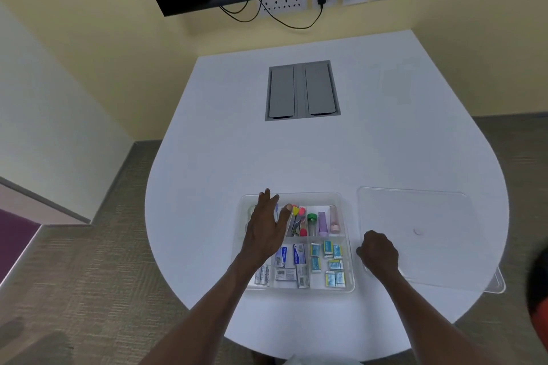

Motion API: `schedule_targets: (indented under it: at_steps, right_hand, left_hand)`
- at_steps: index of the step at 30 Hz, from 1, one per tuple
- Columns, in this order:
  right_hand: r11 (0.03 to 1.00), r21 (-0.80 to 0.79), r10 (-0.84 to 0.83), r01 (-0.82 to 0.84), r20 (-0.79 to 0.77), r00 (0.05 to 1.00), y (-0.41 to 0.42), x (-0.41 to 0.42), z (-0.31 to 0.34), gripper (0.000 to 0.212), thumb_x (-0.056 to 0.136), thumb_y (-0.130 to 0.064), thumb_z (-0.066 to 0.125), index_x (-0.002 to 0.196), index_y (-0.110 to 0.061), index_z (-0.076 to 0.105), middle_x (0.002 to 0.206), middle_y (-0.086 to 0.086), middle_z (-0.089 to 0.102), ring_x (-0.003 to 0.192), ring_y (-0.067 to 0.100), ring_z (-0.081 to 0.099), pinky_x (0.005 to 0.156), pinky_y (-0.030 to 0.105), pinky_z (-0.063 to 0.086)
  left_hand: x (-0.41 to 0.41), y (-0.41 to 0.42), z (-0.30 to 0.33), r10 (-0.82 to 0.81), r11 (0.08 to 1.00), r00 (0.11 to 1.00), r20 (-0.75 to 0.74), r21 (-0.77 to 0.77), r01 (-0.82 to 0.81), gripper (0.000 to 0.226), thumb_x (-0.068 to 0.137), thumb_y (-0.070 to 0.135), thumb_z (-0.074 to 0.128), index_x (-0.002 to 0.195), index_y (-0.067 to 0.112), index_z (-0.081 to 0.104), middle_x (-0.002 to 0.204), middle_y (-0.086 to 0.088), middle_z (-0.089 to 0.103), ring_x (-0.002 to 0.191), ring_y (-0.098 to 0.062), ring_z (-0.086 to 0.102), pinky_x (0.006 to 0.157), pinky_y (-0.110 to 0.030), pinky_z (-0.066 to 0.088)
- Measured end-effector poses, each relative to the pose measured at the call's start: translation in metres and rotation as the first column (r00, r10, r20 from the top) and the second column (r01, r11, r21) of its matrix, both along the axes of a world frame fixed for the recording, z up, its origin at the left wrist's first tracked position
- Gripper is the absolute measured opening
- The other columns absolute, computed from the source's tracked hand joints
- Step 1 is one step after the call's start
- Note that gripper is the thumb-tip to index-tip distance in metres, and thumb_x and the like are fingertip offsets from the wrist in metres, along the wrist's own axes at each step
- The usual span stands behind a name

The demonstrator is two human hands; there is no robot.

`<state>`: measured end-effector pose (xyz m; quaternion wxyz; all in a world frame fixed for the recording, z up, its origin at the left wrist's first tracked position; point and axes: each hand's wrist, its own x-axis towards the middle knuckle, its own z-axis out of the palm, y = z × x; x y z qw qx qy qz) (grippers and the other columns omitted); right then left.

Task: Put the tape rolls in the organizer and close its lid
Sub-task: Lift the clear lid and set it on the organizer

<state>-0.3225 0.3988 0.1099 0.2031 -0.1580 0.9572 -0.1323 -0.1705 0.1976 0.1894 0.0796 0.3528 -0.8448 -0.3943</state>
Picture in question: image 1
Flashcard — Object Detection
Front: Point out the black looped monitor cable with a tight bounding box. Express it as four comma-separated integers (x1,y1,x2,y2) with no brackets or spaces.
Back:
219,0,262,23

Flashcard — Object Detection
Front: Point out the person's left hand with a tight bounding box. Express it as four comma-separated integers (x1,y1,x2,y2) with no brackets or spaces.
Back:
241,188,294,265

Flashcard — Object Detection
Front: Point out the group of small teal boxes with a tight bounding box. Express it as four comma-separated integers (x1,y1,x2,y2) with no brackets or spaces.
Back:
309,240,347,289

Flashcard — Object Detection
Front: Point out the gray table cable hatch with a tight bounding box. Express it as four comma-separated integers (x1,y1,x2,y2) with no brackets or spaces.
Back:
265,60,341,122

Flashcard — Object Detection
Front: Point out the person's right forearm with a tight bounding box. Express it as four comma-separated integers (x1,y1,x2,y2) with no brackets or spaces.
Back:
376,268,495,365

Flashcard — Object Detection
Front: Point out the black and orange object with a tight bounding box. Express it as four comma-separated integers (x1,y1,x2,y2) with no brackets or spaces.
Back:
525,237,548,352

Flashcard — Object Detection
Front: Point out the person's left forearm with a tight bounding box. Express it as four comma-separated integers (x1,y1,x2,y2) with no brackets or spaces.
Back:
139,255,263,365

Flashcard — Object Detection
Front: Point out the black power cable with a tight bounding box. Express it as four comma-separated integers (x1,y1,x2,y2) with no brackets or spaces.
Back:
258,0,325,30

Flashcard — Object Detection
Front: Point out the clear plastic organizer tray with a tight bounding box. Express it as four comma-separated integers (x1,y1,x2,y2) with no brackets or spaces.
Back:
231,192,356,294

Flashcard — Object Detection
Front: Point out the white multi-socket wall panel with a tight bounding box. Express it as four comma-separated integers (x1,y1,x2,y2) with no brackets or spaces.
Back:
259,0,308,16

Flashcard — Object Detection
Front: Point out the person's right hand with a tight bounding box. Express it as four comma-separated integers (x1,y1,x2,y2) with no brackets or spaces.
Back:
356,230,400,280

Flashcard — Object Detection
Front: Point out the clear plastic lid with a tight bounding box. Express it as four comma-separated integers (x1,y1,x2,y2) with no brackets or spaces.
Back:
356,186,507,295

